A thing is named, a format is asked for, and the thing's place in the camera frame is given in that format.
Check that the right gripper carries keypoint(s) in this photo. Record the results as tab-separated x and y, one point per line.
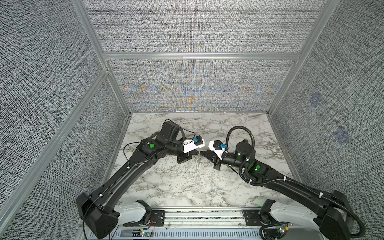
213	156

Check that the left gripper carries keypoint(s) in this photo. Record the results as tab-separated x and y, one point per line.
186	156

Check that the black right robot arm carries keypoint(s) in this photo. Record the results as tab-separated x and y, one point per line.
328	213

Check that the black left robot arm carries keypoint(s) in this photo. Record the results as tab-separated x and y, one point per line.
168	141

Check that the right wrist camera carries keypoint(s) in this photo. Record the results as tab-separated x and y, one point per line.
218	148

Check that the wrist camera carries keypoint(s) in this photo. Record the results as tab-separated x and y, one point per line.
196	143
218	148

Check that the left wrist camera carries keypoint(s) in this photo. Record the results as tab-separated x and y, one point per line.
196	143

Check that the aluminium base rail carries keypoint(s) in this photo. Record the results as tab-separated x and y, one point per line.
204	219

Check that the grey slotted cable duct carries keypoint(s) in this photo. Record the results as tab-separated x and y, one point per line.
186	234

